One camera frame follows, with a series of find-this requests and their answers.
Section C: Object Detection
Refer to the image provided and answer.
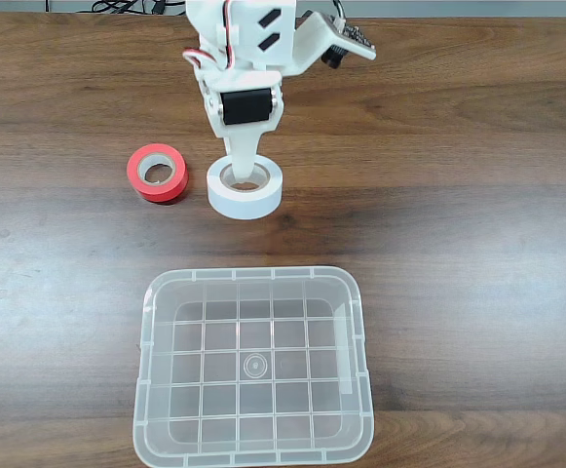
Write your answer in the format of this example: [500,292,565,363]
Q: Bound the red white black servo wire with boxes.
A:
[182,0,238,72]

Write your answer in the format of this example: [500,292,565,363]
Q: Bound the black looped cable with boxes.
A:
[91,0,142,15]

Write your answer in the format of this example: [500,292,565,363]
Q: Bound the black cable with plug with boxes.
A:
[141,0,187,16]

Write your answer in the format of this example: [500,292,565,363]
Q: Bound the clear plastic box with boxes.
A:
[132,265,376,468]

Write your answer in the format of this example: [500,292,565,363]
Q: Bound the black camera on white bracket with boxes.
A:
[291,10,378,71]

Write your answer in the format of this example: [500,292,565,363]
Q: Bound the red tape roll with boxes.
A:
[126,142,190,206]

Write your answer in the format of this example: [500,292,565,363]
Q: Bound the white tape roll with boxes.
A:
[207,155,284,220]

